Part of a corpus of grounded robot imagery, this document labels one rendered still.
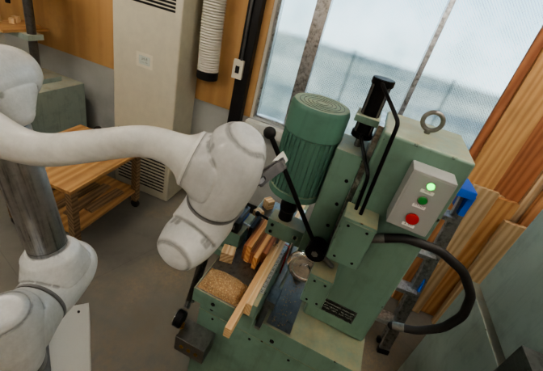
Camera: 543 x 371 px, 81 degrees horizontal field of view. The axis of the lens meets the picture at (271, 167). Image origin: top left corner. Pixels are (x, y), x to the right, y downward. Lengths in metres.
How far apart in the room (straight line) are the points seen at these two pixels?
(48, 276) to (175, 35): 1.62
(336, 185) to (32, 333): 0.86
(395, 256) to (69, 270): 0.93
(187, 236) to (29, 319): 0.55
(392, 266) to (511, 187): 1.53
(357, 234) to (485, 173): 1.54
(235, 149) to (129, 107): 2.20
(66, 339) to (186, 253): 0.77
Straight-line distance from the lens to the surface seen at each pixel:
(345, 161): 0.90
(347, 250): 0.90
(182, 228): 0.58
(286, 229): 1.12
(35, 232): 1.05
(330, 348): 1.21
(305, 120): 0.87
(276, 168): 0.77
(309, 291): 1.02
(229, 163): 0.48
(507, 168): 2.33
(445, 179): 0.81
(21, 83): 0.91
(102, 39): 3.05
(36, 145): 0.68
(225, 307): 1.08
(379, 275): 1.05
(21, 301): 1.04
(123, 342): 2.05
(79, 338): 1.28
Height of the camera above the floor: 1.76
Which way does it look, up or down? 29 degrees down
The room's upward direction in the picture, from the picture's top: 15 degrees clockwise
